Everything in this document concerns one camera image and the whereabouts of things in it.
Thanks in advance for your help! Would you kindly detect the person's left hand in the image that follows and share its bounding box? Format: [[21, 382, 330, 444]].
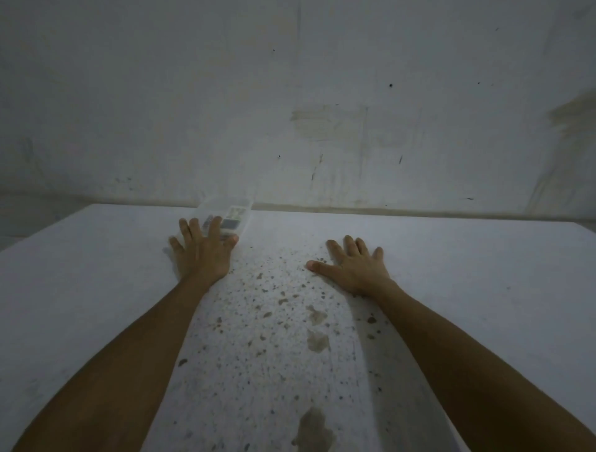
[[169, 216, 239, 287]]

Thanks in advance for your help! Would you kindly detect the person's right hand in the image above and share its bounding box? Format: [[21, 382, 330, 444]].
[[305, 235, 396, 299]]

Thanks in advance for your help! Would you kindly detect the person's right forearm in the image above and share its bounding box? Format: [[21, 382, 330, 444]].
[[370, 279, 596, 452]]

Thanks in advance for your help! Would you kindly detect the clear plastic compartment box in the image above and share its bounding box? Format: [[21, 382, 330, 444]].
[[190, 199, 254, 242]]

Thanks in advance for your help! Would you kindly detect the person's left forearm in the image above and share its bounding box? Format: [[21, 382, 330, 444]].
[[13, 274, 219, 452]]

